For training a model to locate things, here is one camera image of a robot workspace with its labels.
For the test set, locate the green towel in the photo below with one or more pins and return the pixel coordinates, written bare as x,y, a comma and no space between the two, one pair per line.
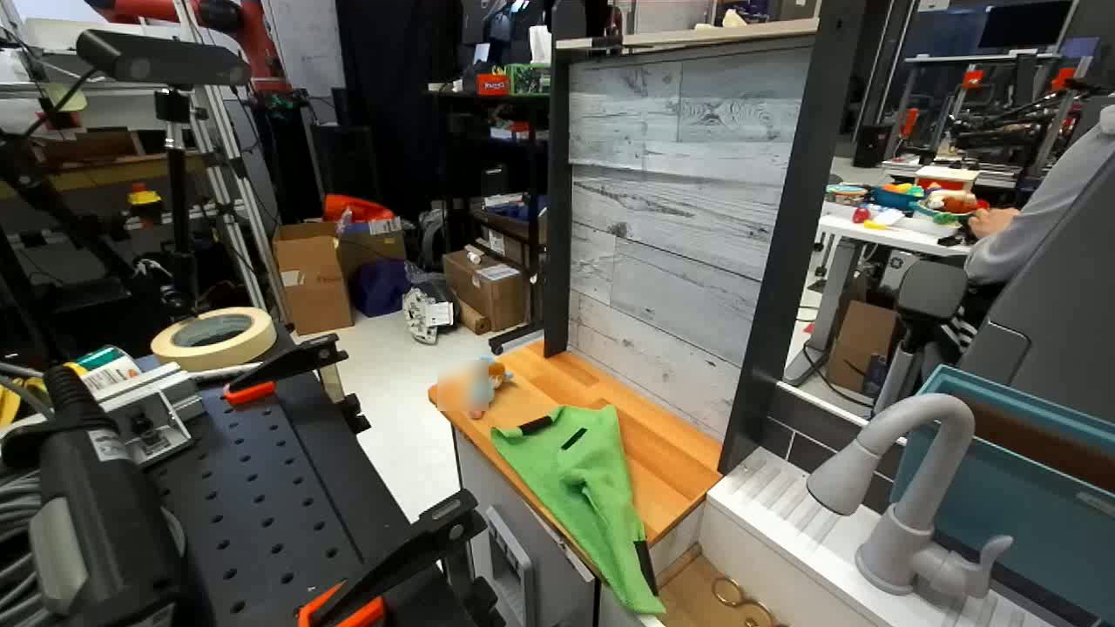
572,466

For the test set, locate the cardboard box centre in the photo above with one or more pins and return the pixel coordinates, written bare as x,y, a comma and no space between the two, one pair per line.
487,289

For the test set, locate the cardboard box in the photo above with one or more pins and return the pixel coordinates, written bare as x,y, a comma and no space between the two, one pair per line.
312,280
487,289

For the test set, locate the grey wood backdrop panel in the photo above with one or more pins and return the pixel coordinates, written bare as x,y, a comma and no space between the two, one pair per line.
685,193

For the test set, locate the cardboard box left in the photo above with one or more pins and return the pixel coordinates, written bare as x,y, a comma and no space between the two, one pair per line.
312,280

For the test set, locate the wooden counter top cabinet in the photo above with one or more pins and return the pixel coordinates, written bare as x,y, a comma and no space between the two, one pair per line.
670,462

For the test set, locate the white toy sink counter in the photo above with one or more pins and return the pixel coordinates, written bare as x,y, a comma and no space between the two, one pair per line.
767,534

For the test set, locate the roll of masking tape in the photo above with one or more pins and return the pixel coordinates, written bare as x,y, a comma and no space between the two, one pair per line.
228,335

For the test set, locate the black perforated clamp table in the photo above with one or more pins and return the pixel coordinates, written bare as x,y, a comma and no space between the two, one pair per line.
233,503

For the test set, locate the teal bin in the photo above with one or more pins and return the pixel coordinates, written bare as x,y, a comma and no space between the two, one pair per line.
1039,476

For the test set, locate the camera on tripod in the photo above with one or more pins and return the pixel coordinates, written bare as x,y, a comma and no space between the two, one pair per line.
176,72

